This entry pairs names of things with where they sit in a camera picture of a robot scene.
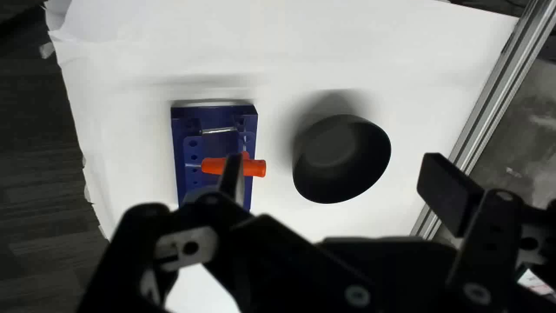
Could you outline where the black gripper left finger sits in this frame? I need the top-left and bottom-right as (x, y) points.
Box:
(74, 151), (317, 313)

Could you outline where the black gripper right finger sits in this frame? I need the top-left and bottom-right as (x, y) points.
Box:
(415, 151), (556, 313)

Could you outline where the orange cylindrical object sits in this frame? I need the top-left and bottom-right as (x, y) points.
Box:
(199, 151), (267, 179)

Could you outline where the black bowl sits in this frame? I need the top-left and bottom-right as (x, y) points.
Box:
(291, 113), (392, 205)

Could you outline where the blue rectangular tray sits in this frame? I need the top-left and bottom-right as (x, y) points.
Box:
(170, 101), (258, 212)

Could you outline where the small metal pin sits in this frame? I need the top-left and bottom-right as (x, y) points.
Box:
(197, 125), (239, 137)

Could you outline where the white table cover sheet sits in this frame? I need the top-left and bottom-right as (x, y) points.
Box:
(43, 0), (519, 313)

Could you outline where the aluminium extrusion rail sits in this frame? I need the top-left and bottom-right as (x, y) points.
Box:
(408, 0), (556, 240)

